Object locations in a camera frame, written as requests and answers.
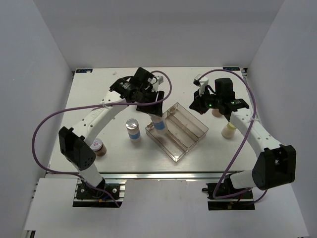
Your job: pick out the yellow cap spice bottle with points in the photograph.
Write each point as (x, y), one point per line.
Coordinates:
(228, 131)

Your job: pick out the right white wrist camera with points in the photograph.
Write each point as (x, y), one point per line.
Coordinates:
(201, 82)

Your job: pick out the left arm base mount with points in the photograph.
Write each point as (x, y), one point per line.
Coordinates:
(86, 197)

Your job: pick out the aluminium table front rail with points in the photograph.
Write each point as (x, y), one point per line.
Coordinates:
(190, 176)

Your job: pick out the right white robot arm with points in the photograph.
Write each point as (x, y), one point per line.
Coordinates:
(276, 163)

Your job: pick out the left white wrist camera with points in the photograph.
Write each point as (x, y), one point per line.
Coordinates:
(155, 82)

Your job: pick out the brown spice jar near front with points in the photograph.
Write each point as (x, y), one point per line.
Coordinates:
(98, 147)

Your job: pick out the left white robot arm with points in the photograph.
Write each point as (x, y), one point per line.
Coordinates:
(142, 88)

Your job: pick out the blue label bottle silver cap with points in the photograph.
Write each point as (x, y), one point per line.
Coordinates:
(159, 125)

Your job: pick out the clear plastic organizer tray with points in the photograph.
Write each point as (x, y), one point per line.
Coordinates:
(182, 132)

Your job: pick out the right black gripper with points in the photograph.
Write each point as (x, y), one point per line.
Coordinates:
(197, 104)

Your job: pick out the pink cap spice bottle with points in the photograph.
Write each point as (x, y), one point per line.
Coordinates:
(216, 113)

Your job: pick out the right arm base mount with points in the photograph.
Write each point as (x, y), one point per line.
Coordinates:
(228, 198)

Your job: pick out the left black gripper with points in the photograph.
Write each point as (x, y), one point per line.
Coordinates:
(156, 109)

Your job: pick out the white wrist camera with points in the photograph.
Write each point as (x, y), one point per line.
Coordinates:
(155, 82)
(201, 82)

